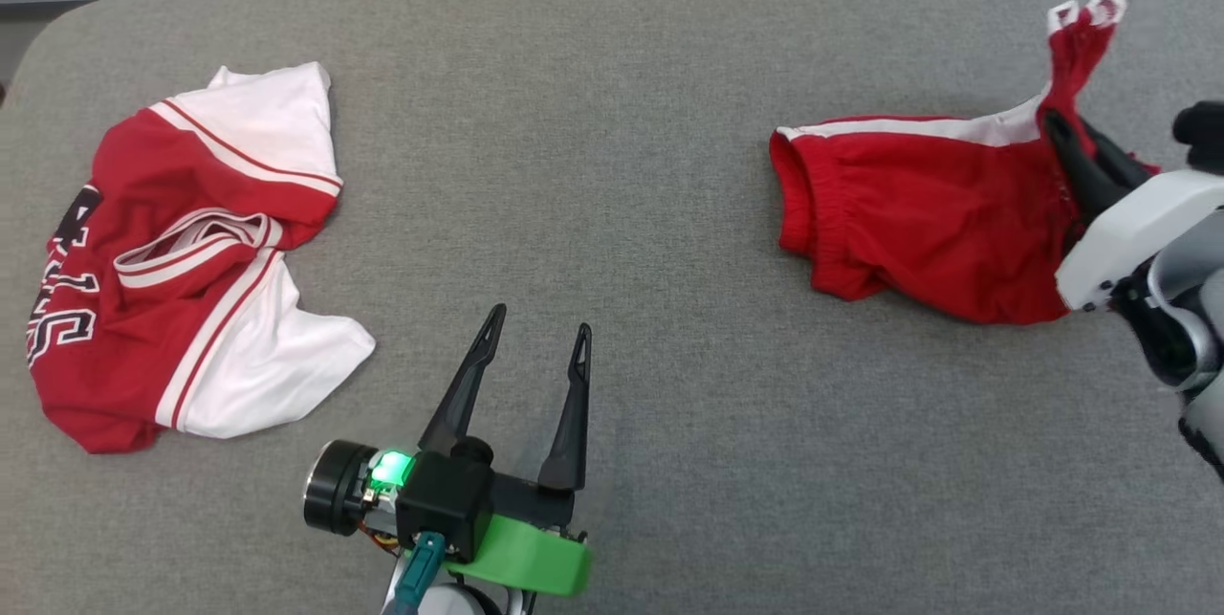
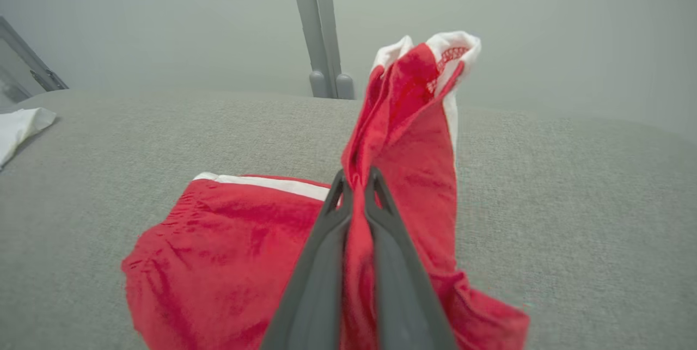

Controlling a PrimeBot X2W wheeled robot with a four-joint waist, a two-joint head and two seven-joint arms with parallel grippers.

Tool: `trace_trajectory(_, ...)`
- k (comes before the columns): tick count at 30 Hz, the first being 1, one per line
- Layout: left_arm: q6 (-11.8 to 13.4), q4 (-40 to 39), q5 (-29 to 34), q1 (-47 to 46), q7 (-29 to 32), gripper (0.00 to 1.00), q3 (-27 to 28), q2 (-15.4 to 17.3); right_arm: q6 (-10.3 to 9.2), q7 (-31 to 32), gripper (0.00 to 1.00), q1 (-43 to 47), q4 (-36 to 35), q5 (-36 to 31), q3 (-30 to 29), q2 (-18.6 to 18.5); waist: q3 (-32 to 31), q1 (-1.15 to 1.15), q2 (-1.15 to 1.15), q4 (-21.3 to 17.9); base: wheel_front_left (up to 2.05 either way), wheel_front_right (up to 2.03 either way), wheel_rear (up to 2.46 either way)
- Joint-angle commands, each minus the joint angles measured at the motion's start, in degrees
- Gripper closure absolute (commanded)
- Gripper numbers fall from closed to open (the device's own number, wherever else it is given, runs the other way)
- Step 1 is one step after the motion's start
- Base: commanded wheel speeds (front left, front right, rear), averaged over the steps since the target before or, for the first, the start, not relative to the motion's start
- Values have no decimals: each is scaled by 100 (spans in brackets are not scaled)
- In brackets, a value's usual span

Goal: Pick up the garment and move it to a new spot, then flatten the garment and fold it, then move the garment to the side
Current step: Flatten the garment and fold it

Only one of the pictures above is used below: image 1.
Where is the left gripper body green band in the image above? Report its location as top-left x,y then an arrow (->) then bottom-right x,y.
304,441 -> 591,597

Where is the left camera cable teal plug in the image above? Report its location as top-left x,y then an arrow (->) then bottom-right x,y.
387,532 -> 448,615

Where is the red and white jersey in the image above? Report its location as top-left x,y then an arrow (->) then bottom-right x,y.
26,60 -> 377,455

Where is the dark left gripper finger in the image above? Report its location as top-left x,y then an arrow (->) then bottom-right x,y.
537,323 -> 594,492
419,304 -> 507,458

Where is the red shorts white trim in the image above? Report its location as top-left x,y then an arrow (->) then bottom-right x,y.
770,0 -> 1163,326

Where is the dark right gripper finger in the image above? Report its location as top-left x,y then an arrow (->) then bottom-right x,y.
1042,113 -> 1125,224
1081,118 -> 1153,191

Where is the grey fabric sofa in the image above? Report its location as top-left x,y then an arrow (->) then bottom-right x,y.
0,0 -> 1224,615

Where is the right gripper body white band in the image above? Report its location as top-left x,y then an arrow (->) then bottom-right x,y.
1057,168 -> 1224,312

